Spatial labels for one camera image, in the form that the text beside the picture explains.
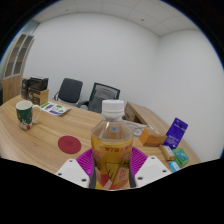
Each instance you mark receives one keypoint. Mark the wooden glass-door shelf cabinet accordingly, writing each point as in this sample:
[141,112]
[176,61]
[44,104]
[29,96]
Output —
[13,76]

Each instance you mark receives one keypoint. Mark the yellow tea drink bottle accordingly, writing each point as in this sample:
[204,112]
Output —
[111,146]

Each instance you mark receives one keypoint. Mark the flat round red coaster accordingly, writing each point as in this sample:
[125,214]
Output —
[69,144]

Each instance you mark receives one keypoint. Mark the black padded office chair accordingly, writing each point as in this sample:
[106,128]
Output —
[70,90]

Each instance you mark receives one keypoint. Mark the clear sheet with circle print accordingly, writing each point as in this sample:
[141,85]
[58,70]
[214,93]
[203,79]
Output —
[139,128]

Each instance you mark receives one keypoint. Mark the slim dark cardboard box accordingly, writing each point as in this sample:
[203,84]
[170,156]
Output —
[24,88]

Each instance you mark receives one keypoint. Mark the purple hanging package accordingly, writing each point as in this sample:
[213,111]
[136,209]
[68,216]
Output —
[176,133]

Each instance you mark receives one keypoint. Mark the small tan box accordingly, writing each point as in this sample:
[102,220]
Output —
[167,152]

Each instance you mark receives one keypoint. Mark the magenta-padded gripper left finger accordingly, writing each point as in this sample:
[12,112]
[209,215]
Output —
[70,170]

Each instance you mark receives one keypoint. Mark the white printed leaflet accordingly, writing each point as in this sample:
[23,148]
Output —
[55,108]

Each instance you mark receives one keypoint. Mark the black striped cardboard box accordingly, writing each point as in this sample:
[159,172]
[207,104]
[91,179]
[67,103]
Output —
[38,83]

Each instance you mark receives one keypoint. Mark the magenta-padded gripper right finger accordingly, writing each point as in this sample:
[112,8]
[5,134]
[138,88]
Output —
[151,170]

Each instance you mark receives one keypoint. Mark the brown labelled cardboard box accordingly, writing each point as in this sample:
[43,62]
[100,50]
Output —
[37,97]

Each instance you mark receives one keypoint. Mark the green and white mug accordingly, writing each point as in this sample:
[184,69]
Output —
[24,115]

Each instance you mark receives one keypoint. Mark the small blue box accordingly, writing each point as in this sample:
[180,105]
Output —
[174,166]

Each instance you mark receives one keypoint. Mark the grey mesh office chair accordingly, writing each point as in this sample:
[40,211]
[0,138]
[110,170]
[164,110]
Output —
[101,95]

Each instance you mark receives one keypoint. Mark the low wooden side desk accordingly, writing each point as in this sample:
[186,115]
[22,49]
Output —
[146,116]

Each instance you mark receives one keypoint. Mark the orange cardboard box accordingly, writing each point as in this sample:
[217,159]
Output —
[151,138]

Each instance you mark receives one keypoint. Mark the green flat box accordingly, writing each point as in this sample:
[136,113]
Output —
[181,156]

